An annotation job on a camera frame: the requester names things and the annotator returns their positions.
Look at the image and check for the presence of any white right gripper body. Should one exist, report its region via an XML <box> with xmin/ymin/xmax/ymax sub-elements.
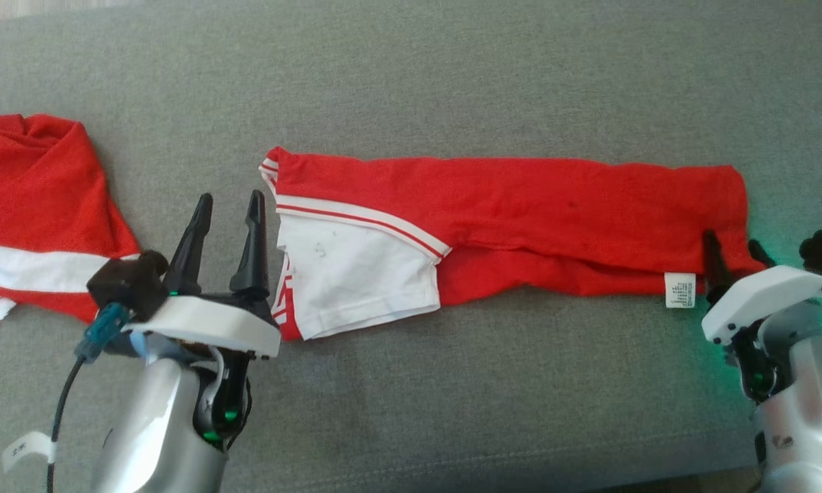
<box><xmin>701</xmin><ymin>266</ymin><xmax>822</xmax><ymax>346</ymax></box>

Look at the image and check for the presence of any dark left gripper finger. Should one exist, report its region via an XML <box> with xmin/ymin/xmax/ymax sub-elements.
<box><xmin>164</xmin><ymin>193</ymin><xmax>214</xmax><ymax>297</ymax></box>
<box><xmin>229</xmin><ymin>190</ymin><xmax>272</xmax><ymax>310</ymax></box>

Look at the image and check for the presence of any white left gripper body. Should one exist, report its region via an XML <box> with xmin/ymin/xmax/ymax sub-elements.
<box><xmin>121</xmin><ymin>291</ymin><xmax>282</xmax><ymax>359</ymax></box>

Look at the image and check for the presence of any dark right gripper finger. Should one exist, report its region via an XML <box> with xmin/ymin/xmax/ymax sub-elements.
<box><xmin>702</xmin><ymin>231</ymin><xmax>734</xmax><ymax>306</ymax></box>
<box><xmin>748</xmin><ymin>240</ymin><xmax>778</xmax><ymax>273</ymax></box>

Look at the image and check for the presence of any red mesh shorts white band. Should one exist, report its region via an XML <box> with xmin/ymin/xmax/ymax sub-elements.
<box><xmin>0</xmin><ymin>114</ymin><xmax>142</xmax><ymax>334</ymax></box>

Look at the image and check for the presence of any red and white t-shirt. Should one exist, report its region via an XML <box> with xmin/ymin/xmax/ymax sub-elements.
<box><xmin>259</xmin><ymin>146</ymin><xmax>767</xmax><ymax>342</ymax></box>

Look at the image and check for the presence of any black cable teal connector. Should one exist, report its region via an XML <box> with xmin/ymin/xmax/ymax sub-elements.
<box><xmin>44</xmin><ymin>303</ymin><xmax>131</xmax><ymax>493</ymax></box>

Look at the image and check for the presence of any white cable label tag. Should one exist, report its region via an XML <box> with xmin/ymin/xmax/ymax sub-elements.
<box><xmin>2</xmin><ymin>430</ymin><xmax>57</xmax><ymax>475</ymax></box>

